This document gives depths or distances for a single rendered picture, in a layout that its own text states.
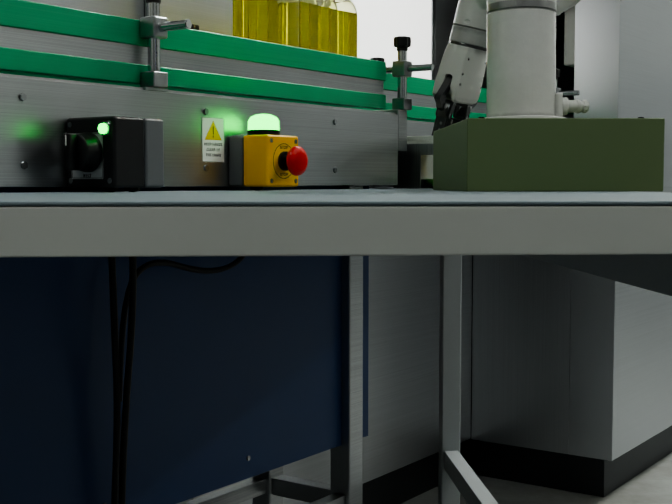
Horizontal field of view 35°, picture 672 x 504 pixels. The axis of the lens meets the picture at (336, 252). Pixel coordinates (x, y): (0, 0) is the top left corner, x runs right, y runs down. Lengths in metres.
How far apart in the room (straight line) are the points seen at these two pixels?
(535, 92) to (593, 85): 1.14
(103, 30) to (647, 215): 0.81
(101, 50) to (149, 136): 0.15
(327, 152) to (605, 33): 1.11
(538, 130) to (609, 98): 1.23
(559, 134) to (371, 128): 0.47
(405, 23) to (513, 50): 0.95
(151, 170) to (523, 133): 0.47
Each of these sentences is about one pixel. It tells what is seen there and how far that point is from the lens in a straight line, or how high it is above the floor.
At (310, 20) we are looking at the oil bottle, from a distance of 1.87.
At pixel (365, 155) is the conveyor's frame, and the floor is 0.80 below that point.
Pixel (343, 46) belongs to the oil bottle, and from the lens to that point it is 1.94.
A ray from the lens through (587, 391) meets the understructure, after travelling 2.66.
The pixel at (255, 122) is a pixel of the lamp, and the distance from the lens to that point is 1.47.
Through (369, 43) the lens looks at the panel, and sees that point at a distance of 2.29.
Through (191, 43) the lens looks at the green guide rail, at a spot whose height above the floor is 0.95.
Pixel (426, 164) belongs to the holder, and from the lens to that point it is 1.87.
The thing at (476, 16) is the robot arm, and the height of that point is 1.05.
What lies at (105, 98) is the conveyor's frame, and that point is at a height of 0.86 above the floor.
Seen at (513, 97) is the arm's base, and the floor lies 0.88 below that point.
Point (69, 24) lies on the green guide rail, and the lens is 1.32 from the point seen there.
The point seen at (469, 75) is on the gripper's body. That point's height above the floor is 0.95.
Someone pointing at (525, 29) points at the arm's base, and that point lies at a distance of 1.49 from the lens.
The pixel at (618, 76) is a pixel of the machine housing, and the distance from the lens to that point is 2.60.
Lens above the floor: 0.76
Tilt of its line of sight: 4 degrees down
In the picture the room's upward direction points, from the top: straight up
